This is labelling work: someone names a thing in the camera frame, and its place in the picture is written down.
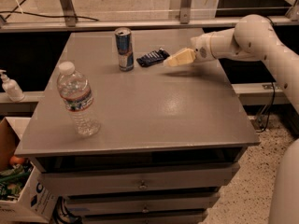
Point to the middle grey drawer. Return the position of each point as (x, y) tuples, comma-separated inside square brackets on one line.
[(142, 204)]

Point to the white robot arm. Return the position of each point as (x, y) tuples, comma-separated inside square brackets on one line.
[(254, 39)]

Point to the clear plastic water bottle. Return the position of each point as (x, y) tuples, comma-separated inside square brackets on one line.
[(76, 92)]

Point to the grey drawer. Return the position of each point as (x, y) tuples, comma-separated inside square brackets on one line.
[(139, 179), (194, 216), (142, 204)]

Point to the white cardboard box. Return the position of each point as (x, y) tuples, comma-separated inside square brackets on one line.
[(23, 197)]

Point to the dark blue rxbar wrapper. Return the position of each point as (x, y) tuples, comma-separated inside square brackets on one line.
[(152, 58)]

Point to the grey drawer cabinet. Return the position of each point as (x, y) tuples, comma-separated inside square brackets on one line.
[(150, 117)]

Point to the white pump sanitizer bottle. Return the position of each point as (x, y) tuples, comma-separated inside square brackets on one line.
[(11, 87)]

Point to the metal frame rail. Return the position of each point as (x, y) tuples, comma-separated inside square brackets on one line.
[(23, 27)]

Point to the bottom grey drawer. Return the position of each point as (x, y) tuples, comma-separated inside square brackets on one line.
[(194, 216)]

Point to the blue silver energy drink can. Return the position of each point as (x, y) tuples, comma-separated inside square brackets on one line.
[(123, 38)]

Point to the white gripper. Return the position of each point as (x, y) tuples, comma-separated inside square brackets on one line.
[(202, 48)]

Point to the top grey drawer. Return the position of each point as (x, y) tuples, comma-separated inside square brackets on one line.
[(139, 179)]

